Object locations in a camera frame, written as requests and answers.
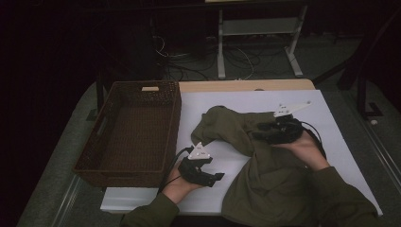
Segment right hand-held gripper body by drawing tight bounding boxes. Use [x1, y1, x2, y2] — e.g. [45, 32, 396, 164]
[268, 100, 312, 146]

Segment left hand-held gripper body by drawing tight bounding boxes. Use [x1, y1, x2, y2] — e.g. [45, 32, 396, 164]
[178, 141, 219, 187]

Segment olive green pants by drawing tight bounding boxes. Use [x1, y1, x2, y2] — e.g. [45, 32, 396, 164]
[190, 105, 320, 227]

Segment brown woven basket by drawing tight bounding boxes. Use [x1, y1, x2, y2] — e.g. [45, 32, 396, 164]
[72, 80, 183, 189]

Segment person's left hand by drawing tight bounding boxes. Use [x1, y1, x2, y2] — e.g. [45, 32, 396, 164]
[162, 171, 204, 205]

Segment person's right hand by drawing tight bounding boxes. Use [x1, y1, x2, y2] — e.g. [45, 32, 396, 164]
[272, 131, 330, 173]

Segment white metal stand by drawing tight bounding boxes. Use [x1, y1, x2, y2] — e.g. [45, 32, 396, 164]
[217, 4, 308, 79]

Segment dark metal stand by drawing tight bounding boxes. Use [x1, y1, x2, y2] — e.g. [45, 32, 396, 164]
[311, 9, 401, 119]

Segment black metal table leg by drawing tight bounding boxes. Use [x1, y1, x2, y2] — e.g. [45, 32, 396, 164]
[95, 74, 107, 112]

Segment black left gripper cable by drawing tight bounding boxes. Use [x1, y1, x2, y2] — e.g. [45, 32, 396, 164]
[157, 146, 195, 193]

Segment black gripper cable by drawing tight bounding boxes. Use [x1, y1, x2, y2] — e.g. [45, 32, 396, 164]
[157, 146, 195, 193]
[299, 121, 327, 159]

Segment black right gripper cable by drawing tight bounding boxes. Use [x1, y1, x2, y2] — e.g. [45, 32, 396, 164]
[299, 121, 327, 159]

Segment tangle of floor cables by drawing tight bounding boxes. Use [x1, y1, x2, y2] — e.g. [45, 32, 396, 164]
[150, 34, 263, 81]

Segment grey metal rail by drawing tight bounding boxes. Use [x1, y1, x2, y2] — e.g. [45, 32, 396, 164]
[358, 124, 401, 190]
[51, 174, 84, 227]

